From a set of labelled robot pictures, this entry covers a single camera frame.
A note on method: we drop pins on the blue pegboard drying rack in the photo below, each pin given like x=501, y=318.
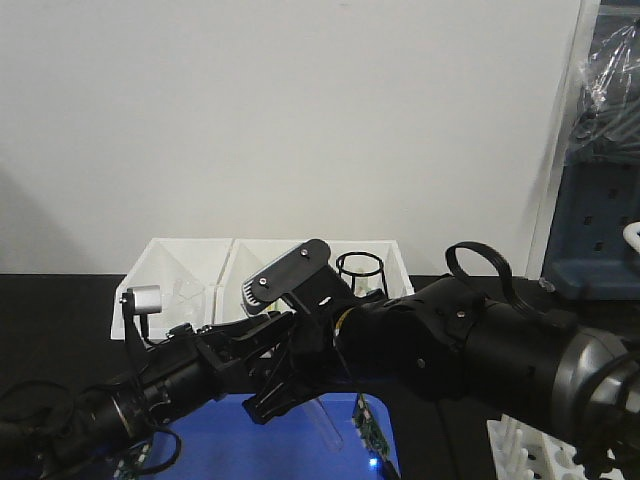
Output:
x=586, y=256

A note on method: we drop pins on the right white plastic bin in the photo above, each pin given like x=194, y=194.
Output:
x=399, y=284

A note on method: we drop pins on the green circuit board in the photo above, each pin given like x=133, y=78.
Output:
x=368, y=428

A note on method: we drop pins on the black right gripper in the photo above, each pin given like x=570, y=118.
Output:
x=312, y=354

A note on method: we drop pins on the clear glass test tube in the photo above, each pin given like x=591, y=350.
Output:
x=319, y=416

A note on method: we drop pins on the silver cylindrical wrist camera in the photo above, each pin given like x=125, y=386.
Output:
x=142, y=300

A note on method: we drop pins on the white test tube rack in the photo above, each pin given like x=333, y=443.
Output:
x=520, y=451

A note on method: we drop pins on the plastic bag of pegs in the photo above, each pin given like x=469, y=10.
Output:
x=606, y=128

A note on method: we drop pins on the white gooseneck faucet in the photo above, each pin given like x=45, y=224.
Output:
x=631, y=235

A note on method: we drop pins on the black wire stand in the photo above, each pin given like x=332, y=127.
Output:
x=364, y=272

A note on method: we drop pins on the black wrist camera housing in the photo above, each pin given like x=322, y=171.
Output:
x=301, y=277

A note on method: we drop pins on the blue plastic tray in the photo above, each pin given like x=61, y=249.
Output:
x=220, y=441

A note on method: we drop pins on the left white plastic bin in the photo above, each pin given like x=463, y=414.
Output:
x=188, y=271

